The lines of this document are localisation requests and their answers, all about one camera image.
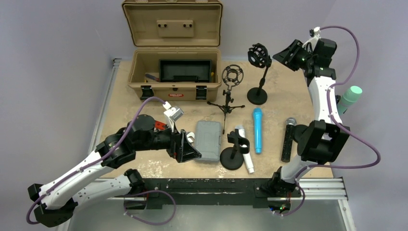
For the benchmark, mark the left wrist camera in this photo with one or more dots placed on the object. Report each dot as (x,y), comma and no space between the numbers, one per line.
(172,114)

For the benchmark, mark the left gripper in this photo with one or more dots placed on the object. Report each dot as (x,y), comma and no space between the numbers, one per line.
(180,148)

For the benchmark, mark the white microphone grey grille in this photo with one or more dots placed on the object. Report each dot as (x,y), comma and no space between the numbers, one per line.
(247,157)

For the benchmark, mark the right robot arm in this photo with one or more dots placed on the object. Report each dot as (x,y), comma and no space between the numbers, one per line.
(323,139)

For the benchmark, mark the grey plastic case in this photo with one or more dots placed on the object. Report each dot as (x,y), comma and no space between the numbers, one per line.
(208,141)

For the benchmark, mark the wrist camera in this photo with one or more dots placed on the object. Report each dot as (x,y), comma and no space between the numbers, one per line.
(314,37)
(172,114)

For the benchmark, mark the tan open toolbox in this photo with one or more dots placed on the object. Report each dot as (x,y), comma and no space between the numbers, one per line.
(174,29)

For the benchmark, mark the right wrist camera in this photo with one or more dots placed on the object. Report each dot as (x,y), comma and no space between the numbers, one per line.
(314,37)

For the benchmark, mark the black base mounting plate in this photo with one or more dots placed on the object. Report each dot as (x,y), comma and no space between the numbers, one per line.
(254,192)

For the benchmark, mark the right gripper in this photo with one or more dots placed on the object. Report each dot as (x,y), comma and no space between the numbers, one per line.
(286,57)

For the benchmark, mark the blue microphone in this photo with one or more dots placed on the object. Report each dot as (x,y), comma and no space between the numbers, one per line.
(257,117)

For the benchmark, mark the black tray in toolbox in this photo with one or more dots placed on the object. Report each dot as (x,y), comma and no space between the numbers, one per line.
(178,70)

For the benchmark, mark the black stand holding green microphone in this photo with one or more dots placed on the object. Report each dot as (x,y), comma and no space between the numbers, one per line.
(298,132)

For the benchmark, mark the black microphone silver grille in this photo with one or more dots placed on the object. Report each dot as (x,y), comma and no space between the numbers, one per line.
(288,140)

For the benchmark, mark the black round-base clip stand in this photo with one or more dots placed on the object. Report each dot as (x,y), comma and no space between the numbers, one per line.
(231,158)

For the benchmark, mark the mint green microphone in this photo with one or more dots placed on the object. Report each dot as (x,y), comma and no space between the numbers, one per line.
(349,97)

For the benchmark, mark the black tripod shock-mount stand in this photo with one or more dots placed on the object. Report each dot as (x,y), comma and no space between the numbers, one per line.
(232,76)

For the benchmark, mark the aluminium table frame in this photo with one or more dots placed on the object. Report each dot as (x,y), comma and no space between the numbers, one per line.
(326,206)

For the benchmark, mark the screwdriver in toolbox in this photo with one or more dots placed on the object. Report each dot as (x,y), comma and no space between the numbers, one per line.
(151,77)

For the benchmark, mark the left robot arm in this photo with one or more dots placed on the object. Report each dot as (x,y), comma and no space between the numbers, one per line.
(56,202)

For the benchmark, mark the red handled adjustable wrench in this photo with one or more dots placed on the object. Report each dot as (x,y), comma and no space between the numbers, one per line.
(162,126)

